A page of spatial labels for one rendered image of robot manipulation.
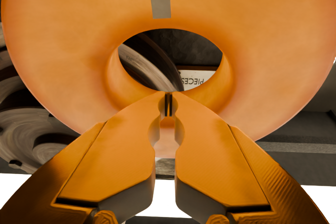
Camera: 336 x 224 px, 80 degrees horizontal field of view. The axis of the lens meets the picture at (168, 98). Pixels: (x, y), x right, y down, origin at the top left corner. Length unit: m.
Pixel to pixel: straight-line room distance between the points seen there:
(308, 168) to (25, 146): 9.05
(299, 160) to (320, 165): 0.71
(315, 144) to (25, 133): 6.14
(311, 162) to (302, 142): 3.40
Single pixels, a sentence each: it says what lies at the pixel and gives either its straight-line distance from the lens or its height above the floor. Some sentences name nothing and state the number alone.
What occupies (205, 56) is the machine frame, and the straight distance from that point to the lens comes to 0.52.
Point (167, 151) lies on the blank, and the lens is 0.16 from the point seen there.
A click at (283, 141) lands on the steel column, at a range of 5.85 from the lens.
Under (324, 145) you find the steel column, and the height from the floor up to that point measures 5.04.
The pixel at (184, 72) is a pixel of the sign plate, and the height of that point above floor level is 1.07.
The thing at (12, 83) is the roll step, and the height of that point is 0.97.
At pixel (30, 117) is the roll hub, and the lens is 0.38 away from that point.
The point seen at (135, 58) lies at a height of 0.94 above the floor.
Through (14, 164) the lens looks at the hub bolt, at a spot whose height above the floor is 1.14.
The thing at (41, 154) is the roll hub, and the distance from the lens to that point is 0.46.
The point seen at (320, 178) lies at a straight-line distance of 9.23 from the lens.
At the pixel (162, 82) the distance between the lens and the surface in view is 0.37.
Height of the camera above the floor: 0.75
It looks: 45 degrees up
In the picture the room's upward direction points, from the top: 179 degrees counter-clockwise
